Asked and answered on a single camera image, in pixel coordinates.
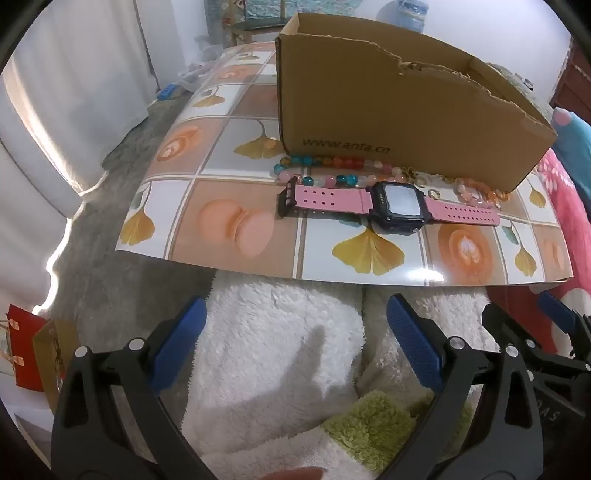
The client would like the pink floral blanket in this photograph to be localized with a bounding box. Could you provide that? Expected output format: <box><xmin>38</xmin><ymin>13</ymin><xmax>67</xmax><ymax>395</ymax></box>
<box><xmin>526</xmin><ymin>148</ymin><xmax>591</xmax><ymax>361</ymax></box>

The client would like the red gift bag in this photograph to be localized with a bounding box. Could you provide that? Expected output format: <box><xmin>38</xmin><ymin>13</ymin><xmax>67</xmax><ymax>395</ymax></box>
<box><xmin>0</xmin><ymin>304</ymin><xmax>49</xmax><ymax>394</ymax></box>

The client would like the grey fluffy blanket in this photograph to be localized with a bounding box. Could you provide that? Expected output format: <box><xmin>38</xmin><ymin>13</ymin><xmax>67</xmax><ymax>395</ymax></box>
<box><xmin>489</xmin><ymin>62</ymin><xmax>555</xmax><ymax>121</ymax></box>

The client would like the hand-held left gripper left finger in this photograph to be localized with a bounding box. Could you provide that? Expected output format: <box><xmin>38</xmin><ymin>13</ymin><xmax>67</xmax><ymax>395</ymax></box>
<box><xmin>50</xmin><ymin>295</ymin><xmax>218</xmax><ymax>480</ymax></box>

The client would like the pink strap smart watch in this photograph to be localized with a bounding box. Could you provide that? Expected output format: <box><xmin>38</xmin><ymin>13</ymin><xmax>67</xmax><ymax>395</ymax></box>
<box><xmin>277</xmin><ymin>178</ymin><xmax>502</xmax><ymax>236</ymax></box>

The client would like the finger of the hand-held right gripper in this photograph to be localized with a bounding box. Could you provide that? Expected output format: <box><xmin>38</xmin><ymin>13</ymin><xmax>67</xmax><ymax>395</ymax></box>
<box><xmin>537</xmin><ymin>291</ymin><xmax>591</xmax><ymax>361</ymax></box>
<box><xmin>481</xmin><ymin>302</ymin><xmax>591</xmax><ymax>384</ymax></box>

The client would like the brown cardboard box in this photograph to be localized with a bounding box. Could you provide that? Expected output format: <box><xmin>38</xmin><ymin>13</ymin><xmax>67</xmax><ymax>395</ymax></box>
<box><xmin>275</xmin><ymin>12</ymin><xmax>558</xmax><ymax>193</ymax></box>

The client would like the pink orange bead bracelet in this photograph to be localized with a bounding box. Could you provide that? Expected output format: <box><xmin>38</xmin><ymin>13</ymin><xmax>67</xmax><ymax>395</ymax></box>
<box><xmin>455</xmin><ymin>178</ymin><xmax>509</xmax><ymax>205</ymax></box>

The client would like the teal plush toy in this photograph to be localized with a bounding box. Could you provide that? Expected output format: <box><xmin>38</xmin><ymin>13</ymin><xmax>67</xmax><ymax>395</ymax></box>
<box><xmin>549</xmin><ymin>107</ymin><xmax>591</xmax><ymax>162</ymax></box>

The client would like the clear plastic bag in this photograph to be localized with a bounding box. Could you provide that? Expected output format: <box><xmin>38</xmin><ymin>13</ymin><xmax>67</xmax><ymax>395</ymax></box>
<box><xmin>178</xmin><ymin>64</ymin><xmax>209</xmax><ymax>91</ymax></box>

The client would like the gold gift bag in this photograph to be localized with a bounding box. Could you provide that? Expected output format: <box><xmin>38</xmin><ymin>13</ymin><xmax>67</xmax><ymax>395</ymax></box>
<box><xmin>31</xmin><ymin>319</ymin><xmax>80</xmax><ymax>403</ymax></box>

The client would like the multicolour bead bracelet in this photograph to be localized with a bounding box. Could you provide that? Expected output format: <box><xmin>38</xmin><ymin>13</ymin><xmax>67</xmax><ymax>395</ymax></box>
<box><xmin>273</xmin><ymin>154</ymin><xmax>416</xmax><ymax>189</ymax></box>

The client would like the white curtain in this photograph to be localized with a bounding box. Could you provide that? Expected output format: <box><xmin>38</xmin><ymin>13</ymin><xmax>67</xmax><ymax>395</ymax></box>
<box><xmin>0</xmin><ymin>0</ymin><xmax>195</xmax><ymax>222</ymax></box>

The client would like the white and green fluffy cloth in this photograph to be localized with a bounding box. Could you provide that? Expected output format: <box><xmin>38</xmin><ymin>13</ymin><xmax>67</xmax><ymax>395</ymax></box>
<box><xmin>180</xmin><ymin>272</ymin><xmax>509</xmax><ymax>480</ymax></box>

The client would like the dark red wooden cabinet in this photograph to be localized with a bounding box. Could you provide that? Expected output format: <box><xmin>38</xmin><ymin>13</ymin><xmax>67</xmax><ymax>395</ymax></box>
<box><xmin>549</xmin><ymin>41</ymin><xmax>591</xmax><ymax>116</ymax></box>

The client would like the person's left hand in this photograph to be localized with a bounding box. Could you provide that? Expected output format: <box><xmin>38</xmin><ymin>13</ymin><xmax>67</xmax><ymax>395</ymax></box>
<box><xmin>261</xmin><ymin>466</ymin><xmax>325</xmax><ymax>480</ymax></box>

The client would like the teal patterned cloth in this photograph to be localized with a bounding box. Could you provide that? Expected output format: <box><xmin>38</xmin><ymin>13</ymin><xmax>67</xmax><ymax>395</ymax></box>
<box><xmin>205</xmin><ymin>0</ymin><xmax>301</xmax><ymax>28</ymax></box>

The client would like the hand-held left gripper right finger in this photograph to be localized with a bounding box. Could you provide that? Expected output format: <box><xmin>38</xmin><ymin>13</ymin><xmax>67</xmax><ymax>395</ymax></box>
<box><xmin>379</xmin><ymin>292</ymin><xmax>543</xmax><ymax>480</ymax></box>

